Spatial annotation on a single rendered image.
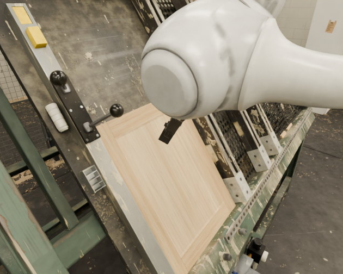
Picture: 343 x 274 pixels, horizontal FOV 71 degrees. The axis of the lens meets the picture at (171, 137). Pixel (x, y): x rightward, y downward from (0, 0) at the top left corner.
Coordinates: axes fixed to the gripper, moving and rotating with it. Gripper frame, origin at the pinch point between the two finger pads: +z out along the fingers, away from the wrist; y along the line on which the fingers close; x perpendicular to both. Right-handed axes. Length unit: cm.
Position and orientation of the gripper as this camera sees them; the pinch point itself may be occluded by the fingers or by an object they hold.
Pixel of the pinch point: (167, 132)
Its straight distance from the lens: 63.1
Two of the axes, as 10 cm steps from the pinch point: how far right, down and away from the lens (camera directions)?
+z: -3.5, 5.5, 7.6
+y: -3.3, 6.8, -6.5
